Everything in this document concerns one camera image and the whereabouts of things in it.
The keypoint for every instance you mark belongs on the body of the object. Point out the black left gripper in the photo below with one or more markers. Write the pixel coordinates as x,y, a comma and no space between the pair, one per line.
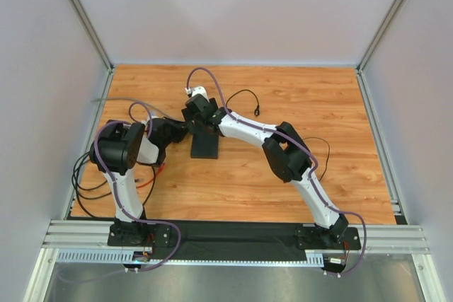
175,129

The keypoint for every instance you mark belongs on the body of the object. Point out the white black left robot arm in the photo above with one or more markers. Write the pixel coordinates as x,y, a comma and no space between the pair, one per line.
117,149

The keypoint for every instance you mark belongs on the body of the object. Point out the aluminium frame rail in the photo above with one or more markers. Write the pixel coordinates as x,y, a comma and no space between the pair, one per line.
87,242

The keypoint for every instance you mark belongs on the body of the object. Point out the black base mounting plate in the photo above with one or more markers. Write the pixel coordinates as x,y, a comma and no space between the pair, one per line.
229,241

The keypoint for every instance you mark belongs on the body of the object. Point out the black network switch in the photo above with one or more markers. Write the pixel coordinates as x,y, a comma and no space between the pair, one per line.
205,146

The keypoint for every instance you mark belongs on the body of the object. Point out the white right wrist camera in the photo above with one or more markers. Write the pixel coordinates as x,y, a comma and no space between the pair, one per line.
197,90

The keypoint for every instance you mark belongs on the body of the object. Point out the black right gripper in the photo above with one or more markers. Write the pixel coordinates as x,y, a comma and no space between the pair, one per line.
197,122

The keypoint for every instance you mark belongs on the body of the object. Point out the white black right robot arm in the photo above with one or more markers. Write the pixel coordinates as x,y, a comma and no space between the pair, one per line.
289,159

